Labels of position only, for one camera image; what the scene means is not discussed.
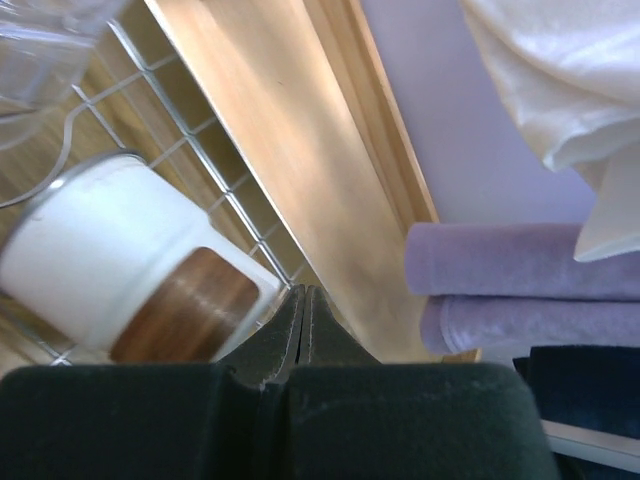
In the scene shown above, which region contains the white cloth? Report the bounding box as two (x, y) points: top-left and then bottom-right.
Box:
(461, 1), (639, 262)

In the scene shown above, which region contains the navy blue garment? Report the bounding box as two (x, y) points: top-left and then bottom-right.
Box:
(512, 344), (640, 480)

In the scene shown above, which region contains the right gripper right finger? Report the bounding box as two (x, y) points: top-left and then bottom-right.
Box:
(287, 287), (558, 479)

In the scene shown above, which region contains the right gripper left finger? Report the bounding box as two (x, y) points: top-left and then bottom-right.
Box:
(1, 286), (305, 479)

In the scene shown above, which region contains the metal two-tier dish rack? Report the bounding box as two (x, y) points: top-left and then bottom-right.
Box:
(1, 1), (311, 370)

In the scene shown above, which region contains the wooden clothes rack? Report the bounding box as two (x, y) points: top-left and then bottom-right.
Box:
(144, 0), (484, 366)

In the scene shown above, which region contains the lavender towel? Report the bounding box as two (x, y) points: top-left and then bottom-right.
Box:
(405, 223), (639, 354)

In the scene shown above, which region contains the clear plastic cup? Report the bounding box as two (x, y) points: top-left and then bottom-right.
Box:
(1, 1), (128, 149)

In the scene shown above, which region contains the steel cup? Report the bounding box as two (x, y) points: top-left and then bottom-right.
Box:
(1, 152), (281, 363)

